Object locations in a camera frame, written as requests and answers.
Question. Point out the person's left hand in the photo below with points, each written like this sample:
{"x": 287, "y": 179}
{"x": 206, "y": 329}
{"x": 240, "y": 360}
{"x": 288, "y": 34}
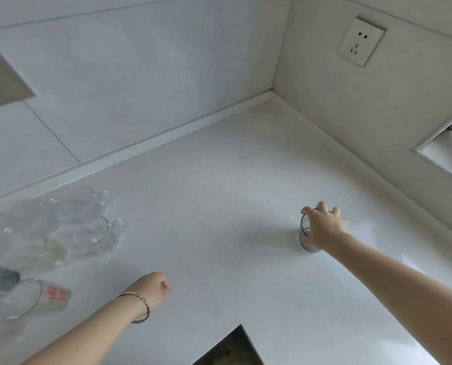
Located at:
{"x": 150, "y": 288}

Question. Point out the person's right hand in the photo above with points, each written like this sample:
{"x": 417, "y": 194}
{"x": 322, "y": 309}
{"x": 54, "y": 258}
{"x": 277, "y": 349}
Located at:
{"x": 326, "y": 229}

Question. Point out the person's right thumb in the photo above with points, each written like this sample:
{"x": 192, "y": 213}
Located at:
{"x": 306, "y": 213}

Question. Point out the person's left fingers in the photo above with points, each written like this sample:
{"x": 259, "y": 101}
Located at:
{"x": 165, "y": 286}

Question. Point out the person's right middle finger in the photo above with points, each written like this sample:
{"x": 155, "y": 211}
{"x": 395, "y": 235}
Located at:
{"x": 336, "y": 211}

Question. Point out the small clear drinking glass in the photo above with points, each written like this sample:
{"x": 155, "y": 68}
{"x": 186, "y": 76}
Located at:
{"x": 305, "y": 228}

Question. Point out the person's right forearm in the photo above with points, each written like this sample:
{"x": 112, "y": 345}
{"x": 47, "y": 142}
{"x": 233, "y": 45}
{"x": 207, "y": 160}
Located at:
{"x": 400, "y": 287}

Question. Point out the person's left forearm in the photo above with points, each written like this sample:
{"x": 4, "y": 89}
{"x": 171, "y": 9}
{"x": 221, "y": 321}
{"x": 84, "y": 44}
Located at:
{"x": 89, "y": 334}

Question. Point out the clear glass with red print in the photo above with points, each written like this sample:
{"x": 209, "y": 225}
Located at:
{"x": 39, "y": 298}

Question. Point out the white wall socket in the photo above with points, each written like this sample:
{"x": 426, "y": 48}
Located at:
{"x": 361, "y": 41}

